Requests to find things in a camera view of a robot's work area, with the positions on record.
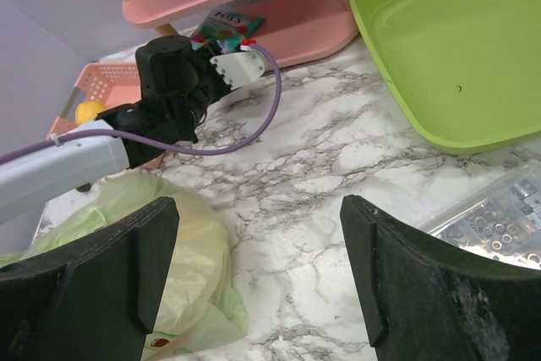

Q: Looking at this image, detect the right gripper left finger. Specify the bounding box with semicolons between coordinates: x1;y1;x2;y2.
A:
1;197;179;360

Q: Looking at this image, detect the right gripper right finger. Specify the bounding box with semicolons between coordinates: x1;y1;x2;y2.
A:
340;195;540;360

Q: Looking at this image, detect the avocado print plastic bag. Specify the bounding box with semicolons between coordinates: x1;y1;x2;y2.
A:
1;172;249;360

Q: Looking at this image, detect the cherry mint candy packet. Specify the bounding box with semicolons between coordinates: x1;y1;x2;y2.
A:
189;9;266;53

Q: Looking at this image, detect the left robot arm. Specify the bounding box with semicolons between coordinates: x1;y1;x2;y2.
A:
1;36;232;222

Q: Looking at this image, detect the clear plastic container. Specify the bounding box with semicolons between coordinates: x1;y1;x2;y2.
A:
420;164;540;271

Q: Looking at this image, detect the yellow lemon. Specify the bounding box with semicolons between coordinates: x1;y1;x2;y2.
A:
74;101;107;126

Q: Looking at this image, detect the pink perforated basket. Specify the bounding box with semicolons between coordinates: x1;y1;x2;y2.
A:
48;63;141;134

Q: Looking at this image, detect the green plastic tray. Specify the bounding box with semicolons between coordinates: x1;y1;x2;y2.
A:
349;0;540;154

